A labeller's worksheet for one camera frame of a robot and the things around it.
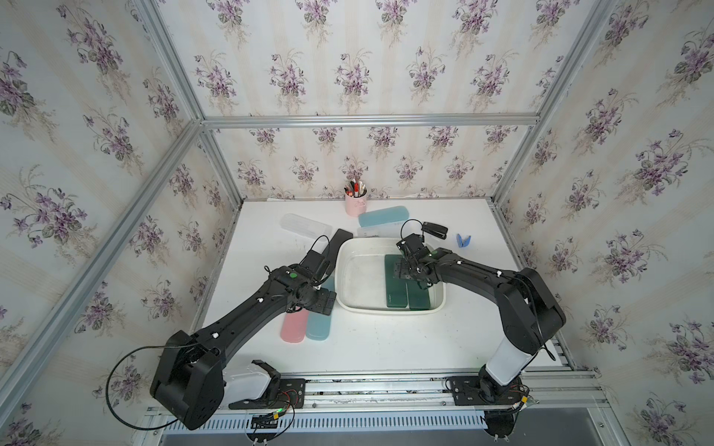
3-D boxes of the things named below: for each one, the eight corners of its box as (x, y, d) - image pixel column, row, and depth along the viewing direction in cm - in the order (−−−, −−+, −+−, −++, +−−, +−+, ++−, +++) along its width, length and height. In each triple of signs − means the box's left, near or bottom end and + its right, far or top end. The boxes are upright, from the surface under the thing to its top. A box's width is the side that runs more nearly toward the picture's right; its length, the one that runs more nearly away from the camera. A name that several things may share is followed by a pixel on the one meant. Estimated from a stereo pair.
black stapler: (420, 230, 111) (421, 227, 109) (424, 222, 114) (425, 219, 112) (444, 240, 108) (446, 236, 107) (447, 231, 111) (449, 228, 109)
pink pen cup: (344, 216, 116) (344, 197, 107) (345, 200, 122) (344, 180, 114) (366, 217, 116) (367, 197, 107) (365, 200, 123) (366, 180, 114)
